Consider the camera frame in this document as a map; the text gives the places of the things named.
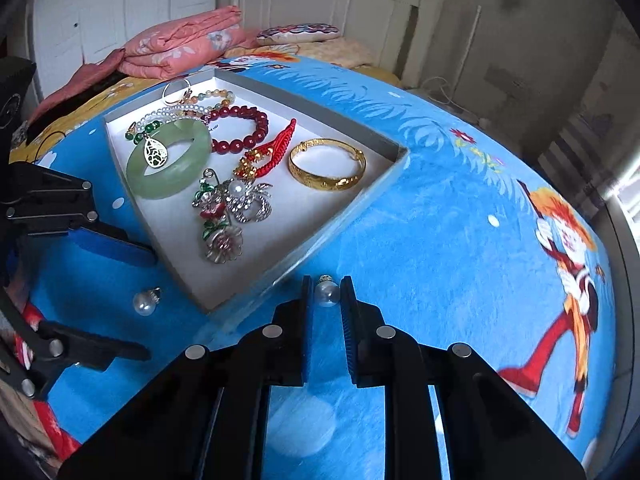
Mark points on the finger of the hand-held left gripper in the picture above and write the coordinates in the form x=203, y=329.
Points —
x=100, y=352
x=115, y=250

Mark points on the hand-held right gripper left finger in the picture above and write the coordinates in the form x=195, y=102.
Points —
x=308, y=340

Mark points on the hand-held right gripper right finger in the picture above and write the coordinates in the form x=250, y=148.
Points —
x=348, y=340

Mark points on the pearl earring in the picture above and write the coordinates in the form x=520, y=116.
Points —
x=145, y=303
x=327, y=294

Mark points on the gold filigree pendant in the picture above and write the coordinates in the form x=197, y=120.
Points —
x=155, y=154

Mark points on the green red flower brooch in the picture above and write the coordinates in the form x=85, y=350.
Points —
x=210, y=205

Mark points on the shell flower brooch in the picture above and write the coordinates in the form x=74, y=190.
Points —
x=223, y=244

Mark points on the green jade bangle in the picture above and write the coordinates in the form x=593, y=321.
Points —
x=190, y=170

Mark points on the grey jewelry box tray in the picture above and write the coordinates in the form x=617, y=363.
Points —
x=280, y=230

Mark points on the silver pearl brooch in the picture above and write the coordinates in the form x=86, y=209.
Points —
x=250, y=205

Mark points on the gold bangle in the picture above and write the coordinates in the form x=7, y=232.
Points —
x=325, y=182

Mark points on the white wardrobe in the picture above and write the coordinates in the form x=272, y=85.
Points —
x=100, y=5

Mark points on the pink floral quilt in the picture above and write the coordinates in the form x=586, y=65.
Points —
x=170, y=45

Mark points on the white nightstand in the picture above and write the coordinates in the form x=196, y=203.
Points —
x=450, y=110

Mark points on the embroidered patterned pillow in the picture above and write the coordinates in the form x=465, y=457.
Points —
x=300, y=34

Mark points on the printed striped curtain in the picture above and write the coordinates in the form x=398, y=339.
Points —
x=575, y=160

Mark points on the slim silver lamp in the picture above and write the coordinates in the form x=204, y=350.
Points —
x=467, y=60

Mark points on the white wooden headboard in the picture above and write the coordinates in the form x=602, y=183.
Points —
x=370, y=0

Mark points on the grey wall socket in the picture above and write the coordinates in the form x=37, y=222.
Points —
x=505, y=76

